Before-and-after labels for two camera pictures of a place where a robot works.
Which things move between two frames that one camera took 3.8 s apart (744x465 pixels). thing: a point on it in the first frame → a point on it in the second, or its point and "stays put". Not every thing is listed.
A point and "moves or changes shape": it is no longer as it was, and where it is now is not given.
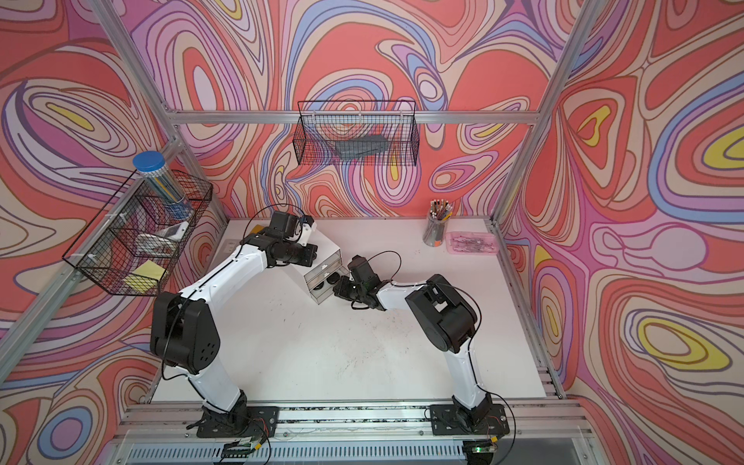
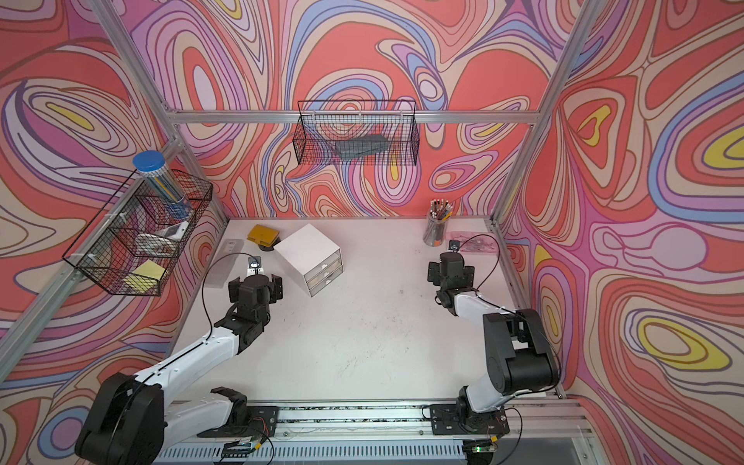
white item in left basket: [174, 232] stays put
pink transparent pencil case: [472, 243] stays put
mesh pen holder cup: [440, 211] stays put
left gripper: [309, 256] → [273, 290]
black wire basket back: [363, 133] stays put
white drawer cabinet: [326, 269] moves or changes shape
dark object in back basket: [362, 147] stays put
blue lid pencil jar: [163, 184] stays put
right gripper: [340, 290] → [434, 273]
